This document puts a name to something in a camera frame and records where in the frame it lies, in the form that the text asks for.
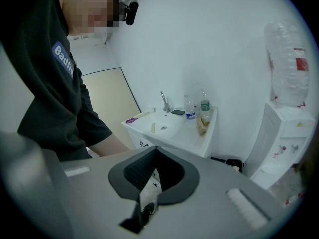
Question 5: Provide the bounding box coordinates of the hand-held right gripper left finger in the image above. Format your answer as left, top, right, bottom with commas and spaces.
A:
61, 146, 157, 239

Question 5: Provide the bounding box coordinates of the water bottle with green label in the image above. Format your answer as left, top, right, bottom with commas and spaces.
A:
200, 88, 212, 123

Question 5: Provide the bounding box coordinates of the person's left forearm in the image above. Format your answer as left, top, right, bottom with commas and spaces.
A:
87, 133, 132, 159

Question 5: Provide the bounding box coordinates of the brown snack bag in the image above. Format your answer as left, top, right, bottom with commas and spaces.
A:
195, 115, 211, 136

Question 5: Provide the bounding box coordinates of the black head-mounted camera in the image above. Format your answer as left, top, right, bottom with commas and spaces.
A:
119, 0, 139, 26

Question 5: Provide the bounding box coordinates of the white water dispenser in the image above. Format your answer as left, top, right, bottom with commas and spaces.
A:
245, 101, 316, 190

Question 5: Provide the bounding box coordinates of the beige door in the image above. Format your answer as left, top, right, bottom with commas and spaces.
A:
80, 67, 142, 151

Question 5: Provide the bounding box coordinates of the person's black t-shirt torso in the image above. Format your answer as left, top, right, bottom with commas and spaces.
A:
0, 0, 113, 162

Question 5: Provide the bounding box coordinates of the clear plastic bag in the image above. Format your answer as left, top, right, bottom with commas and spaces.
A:
269, 168, 307, 209

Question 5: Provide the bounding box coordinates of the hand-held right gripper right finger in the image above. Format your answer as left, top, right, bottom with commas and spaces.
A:
143, 146, 287, 239

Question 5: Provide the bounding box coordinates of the chrome faucet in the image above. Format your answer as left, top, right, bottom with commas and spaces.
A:
160, 90, 172, 113

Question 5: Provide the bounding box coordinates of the black trash bin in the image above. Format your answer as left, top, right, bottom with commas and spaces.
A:
210, 155, 244, 174

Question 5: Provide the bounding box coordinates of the plastic-wrapped water jug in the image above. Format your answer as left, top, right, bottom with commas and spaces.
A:
263, 20, 310, 107

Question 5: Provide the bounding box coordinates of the beige wooden stick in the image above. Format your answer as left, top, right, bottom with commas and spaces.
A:
133, 110, 153, 119

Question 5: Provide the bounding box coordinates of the person's black shoe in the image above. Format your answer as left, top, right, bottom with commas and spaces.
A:
141, 202, 158, 218

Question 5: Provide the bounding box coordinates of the water bottle with blue label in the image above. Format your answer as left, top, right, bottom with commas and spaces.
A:
184, 95, 197, 128

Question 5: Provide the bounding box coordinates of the person's head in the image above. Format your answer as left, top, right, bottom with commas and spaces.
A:
58, 0, 125, 41

